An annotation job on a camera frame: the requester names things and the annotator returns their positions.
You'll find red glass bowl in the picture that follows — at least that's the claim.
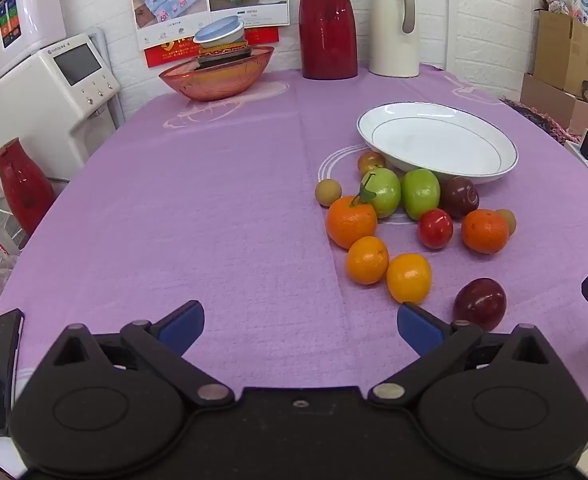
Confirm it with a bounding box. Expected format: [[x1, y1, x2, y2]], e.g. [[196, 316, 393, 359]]
[[159, 46, 276, 102]]

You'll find red thermos jug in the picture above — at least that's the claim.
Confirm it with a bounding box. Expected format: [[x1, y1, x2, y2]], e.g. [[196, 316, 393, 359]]
[[299, 0, 359, 81]]

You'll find white plate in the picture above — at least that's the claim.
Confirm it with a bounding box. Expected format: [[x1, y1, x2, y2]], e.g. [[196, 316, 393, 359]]
[[358, 102, 519, 184]]

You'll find red apple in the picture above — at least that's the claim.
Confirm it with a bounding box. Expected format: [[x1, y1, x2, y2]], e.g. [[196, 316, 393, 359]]
[[418, 208, 454, 250]]

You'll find red-yellow small apple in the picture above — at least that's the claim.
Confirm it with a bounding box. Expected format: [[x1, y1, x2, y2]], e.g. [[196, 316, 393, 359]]
[[357, 151, 387, 177]]

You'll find white wall conduit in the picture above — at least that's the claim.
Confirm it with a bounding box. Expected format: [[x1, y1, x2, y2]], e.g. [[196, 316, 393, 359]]
[[444, 0, 455, 68]]

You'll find purple tablecloth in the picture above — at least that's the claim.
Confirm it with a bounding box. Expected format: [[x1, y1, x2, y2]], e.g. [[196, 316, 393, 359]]
[[0, 62, 588, 478]]

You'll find small orange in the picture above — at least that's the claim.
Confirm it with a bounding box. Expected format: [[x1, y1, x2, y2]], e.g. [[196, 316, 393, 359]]
[[346, 236, 390, 286]]

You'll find blue lidded white bowl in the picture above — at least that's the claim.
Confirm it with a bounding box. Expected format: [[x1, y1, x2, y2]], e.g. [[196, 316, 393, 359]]
[[193, 16, 245, 46]]

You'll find dark red plum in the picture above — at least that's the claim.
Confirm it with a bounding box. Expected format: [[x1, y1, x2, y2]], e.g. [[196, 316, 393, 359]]
[[440, 176, 480, 220], [452, 277, 507, 332]]

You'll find red plastic jug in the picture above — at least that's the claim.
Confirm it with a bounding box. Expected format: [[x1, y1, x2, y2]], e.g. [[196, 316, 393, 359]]
[[0, 137, 57, 236]]

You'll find dark patterned box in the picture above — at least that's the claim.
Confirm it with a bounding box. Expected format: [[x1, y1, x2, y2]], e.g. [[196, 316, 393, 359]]
[[197, 40, 255, 69]]

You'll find pink patterned cloth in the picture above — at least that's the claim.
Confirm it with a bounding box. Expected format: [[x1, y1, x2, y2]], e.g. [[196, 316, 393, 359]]
[[501, 97, 588, 176]]

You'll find large orange with stem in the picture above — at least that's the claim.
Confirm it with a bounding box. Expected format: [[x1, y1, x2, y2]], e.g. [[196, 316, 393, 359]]
[[326, 172, 379, 251]]

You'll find white thermos jug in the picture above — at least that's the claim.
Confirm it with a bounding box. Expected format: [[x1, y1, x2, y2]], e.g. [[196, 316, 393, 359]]
[[369, 0, 421, 78]]

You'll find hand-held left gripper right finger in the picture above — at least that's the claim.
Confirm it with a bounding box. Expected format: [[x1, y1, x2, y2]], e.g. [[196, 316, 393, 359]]
[[369, 302, 550, 405]]

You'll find small yellow-orange citrus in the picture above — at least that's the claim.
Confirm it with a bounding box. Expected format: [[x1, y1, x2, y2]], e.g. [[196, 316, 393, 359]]
[[386, 254, 433, 305]]

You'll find brown longan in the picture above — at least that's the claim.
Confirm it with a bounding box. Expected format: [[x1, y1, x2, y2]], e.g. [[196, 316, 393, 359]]
[[495, 208, 517, 237], [315, 178, 343, 207]]

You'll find white plastic bottle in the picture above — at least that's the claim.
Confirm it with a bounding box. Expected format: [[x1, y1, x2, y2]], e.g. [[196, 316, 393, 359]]
[[0, 220, 21, 257]]

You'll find green apple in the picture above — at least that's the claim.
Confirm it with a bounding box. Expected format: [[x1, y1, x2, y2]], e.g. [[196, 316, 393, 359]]
[[361, 167, 403, 219], [400, 168, 441, 221]]

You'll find white wall water purifier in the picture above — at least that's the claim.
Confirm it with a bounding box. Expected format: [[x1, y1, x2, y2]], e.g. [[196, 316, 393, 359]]
[[0, 0, 67, 92]]

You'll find red wall poster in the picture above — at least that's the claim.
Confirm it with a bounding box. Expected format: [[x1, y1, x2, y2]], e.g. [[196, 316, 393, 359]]
[[144, 26, 281, 68]]

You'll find white water dispenser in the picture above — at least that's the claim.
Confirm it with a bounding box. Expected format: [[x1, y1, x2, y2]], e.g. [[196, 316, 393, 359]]
[[0, 27, 122, 181]]

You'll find open cardboard box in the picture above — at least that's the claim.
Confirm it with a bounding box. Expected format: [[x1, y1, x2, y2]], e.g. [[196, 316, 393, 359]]
[[531, 0, 588, 97]]

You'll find round orange tangerine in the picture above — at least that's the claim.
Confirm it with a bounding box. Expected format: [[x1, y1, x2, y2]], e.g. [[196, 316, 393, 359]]
[[461, 209, 510, 255]]

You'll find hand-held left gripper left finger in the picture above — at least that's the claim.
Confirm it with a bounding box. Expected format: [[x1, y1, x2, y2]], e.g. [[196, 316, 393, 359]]
[[48, 300, 235, 407]]

